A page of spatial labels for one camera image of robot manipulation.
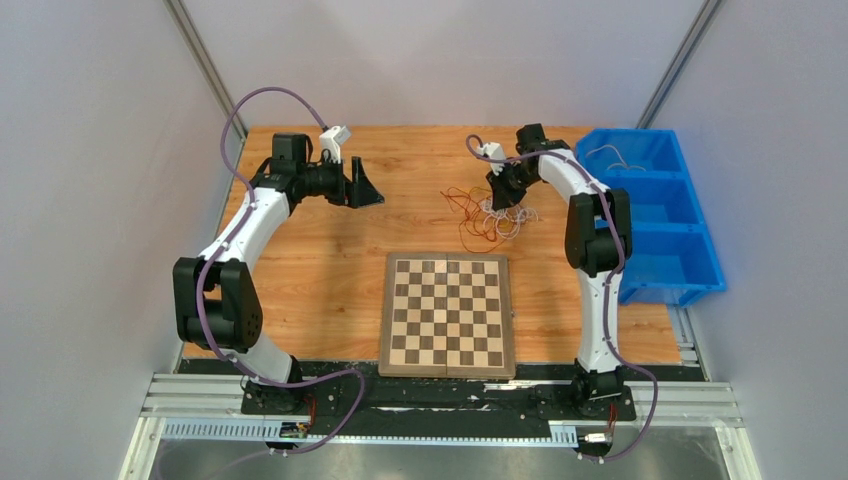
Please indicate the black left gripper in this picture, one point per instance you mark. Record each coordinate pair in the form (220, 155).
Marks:
(356, 193)

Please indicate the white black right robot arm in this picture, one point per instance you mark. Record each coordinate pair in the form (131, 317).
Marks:
(597, 244)

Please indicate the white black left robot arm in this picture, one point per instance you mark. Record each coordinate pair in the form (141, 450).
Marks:
(216, 303)

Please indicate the blue compartment bin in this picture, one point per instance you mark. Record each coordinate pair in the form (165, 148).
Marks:
(674, 261)

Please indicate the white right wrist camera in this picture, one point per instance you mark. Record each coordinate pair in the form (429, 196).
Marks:
(495, 155)

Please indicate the wooden chessboard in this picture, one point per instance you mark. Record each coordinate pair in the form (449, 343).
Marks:
(447, 315)

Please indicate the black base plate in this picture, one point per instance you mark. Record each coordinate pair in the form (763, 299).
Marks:
(425, 407)

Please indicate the aluminium frame rail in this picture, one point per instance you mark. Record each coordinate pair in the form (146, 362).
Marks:
(185, 406)

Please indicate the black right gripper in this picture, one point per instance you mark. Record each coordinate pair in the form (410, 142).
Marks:
(504, 198)

